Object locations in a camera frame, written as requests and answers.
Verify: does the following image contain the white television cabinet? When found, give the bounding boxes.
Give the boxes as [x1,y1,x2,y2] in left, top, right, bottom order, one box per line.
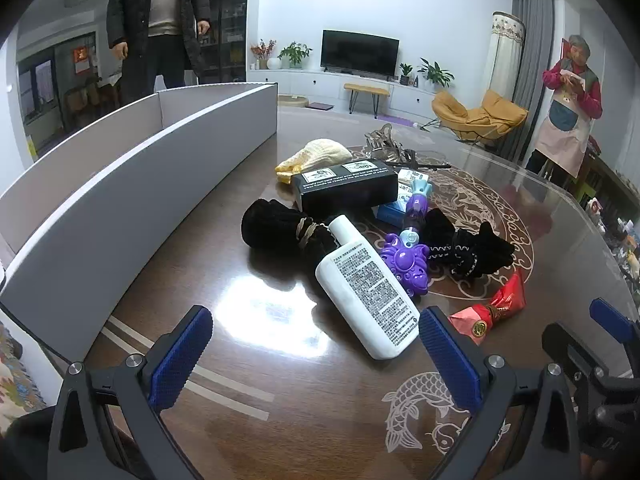
[247,67,441,118]

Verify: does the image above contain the black lace-trimmed cloth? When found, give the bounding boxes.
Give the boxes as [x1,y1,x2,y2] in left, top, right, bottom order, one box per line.
[422,208,516,281]

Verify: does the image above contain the bushy green potted plant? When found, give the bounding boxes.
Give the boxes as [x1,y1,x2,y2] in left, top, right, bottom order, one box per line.
[277,41,313,69]

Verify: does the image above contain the cream knit glove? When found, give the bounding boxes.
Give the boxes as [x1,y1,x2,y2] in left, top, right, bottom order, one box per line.
[274,139,354,184]

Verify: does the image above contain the wooden desktop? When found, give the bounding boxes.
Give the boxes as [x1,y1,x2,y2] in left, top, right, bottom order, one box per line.
[75,105,640,480]

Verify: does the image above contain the grey curtain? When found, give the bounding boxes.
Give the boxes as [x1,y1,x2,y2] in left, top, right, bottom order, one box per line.
[500,0,566,161]

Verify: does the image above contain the black rectangular box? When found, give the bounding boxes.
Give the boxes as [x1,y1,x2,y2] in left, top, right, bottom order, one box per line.
[290,158,399,216]

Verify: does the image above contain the wooden bench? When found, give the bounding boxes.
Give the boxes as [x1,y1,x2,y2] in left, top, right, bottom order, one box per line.
[343,83,390,117]

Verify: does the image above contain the white lotion bottle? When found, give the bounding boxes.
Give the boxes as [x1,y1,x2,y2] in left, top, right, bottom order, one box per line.
[314,214,421,361]

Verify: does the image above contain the red flower plant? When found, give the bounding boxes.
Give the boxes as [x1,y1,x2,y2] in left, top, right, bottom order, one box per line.
[250,39,277,70]

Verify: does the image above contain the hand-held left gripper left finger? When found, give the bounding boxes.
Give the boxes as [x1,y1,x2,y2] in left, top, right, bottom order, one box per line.
[47,305,216,480]

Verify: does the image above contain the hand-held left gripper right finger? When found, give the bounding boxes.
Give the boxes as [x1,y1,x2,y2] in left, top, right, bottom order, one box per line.
[419,306,583,480]

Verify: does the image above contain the red candy gift pouch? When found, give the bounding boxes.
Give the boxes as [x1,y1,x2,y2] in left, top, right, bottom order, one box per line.
[449,267,528,346]

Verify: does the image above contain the purple plastic toy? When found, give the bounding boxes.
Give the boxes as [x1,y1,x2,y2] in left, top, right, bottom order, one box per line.
[378,179,434,302]

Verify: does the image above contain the black hairpin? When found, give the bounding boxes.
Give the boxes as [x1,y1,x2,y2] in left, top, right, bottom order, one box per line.
[387,149,452,171]

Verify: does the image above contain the yellow lounge chair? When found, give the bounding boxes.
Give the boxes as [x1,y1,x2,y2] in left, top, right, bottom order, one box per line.
[431,89,529,147]

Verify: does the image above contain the black fuzzy cloth bundle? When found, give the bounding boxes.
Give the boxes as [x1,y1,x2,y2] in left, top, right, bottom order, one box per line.
[241,198,341,281]

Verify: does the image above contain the silver tassel ornament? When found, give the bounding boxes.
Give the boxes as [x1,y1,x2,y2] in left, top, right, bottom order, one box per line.
[364,124,416,165]

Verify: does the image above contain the floral blanket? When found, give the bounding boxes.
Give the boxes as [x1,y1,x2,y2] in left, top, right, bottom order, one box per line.
[0,317,48,441]

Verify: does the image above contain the large white cardboard box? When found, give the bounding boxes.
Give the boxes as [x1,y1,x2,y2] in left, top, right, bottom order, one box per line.
[0,82,279,361]

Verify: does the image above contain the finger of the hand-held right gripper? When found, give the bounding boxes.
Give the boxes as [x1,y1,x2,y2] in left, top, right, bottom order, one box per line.
[589,297,640,376]
[541,322,609,397]

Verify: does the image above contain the covered standing air conditioner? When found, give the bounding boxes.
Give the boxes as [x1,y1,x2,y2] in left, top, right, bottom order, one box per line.
[482,11,527,103]

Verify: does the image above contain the black television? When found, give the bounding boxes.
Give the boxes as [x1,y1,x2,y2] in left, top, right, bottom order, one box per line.
[320,30,400,80]

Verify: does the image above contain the broad-leaf potted plant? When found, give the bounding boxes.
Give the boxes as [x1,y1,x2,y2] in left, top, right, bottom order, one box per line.
[417,57,456,88]

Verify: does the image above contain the white printed box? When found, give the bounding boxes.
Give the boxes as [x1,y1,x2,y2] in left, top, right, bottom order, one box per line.
[396,167,432,196]

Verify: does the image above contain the dark display cabinet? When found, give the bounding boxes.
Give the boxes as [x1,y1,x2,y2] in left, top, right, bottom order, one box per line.
[192,0,251,86]

